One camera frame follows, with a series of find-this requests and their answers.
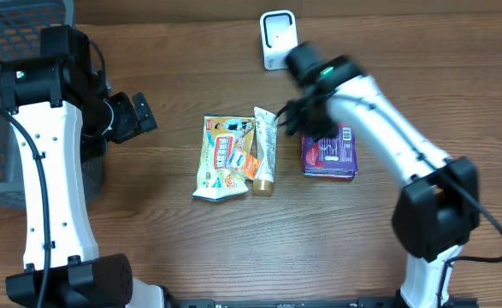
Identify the white tube gold cap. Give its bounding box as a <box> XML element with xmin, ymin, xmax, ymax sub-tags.
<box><xmin>253</xmin><ymin>107</ymin><xmax>278</xmax><ymax>197</ymax></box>

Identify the red purple tissue pack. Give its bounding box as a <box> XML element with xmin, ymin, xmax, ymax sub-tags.
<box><xmin>301</xmin><ymin>124</ymin><xmax>358</xmax><ymax>181</ymax></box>

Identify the small orange tissue pack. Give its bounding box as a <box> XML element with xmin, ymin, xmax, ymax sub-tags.
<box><xmin>227</xmin><ymin>147</ymin><xmax>260</xmax><ymax>180</ymax></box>

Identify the yellow wet wipes packet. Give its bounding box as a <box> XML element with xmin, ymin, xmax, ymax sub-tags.
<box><xmin>192</xmin><ymin>114</ymin><xmax>255</xmax><ymax>201</ymax></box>

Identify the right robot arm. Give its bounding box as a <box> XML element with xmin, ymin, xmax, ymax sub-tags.
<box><xmin>281</xmin><ymin>43</ymin><xmax>480</xmax><ymax>307</ymax></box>

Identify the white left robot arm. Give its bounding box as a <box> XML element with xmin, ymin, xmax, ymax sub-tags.
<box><xmin>0</xmin><ymin>25</ymin><xmax>166</xmax><ymax>307</ymax></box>

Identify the white barcode scanner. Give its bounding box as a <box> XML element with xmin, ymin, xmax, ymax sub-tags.
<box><xmin>259</xmin><ymin>9</ymin><xmax>298</xmax><ymax>71</ymax></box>

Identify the dark grey plastic basket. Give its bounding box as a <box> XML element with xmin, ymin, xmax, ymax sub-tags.
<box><xmin>0</xmin><ymin>0</ymin><xmax>75</xmax><ymax>210</ymax></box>

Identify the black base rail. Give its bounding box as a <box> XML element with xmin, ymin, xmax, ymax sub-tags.
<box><xmin>164</xmin><ymin>297</ymin><xmax>481</xmax><ymax>308</ymax></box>

